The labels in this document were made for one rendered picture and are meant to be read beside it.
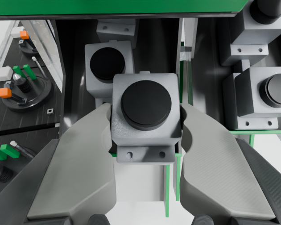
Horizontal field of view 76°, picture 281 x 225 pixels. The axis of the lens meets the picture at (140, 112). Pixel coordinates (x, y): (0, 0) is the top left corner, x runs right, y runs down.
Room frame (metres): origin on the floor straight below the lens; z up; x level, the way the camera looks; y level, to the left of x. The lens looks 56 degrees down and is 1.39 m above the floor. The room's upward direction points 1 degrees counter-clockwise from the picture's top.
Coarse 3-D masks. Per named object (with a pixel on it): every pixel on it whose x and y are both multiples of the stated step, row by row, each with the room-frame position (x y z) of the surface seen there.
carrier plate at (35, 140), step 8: (56, 128) 0.24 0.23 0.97; (0, 136) 0.22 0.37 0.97; (8, 136) 0.22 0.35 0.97; (16, 136) 0.22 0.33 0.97; (24, 136) 0.22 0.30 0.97; (32, 136) 0.22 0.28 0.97; (40, 136) 0.22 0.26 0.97; (48, 136) 0.22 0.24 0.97; (56, 136) 0.22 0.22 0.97; (0, 144) 0.20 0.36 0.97; (8, 144) 0.20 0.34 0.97; (24, 144) 0.20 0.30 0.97; (32, 144) 0.20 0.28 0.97; (40, 144) 0.20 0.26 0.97
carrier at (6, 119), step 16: (0, 80) 0.43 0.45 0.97; (16, 80) 0.36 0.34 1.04; (32, 80) 0.40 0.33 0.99; (48, 80) 0.40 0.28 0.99; (32, 96) 0.34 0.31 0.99; (48, 96) 0.34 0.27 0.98; (0, 112) 0.30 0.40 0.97; (16, 112) 0.30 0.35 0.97; (32, 112) 0.30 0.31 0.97; (0, 128) 0.25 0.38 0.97; (16, 128) 0.25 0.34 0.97; (32, 128) 0.25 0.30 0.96
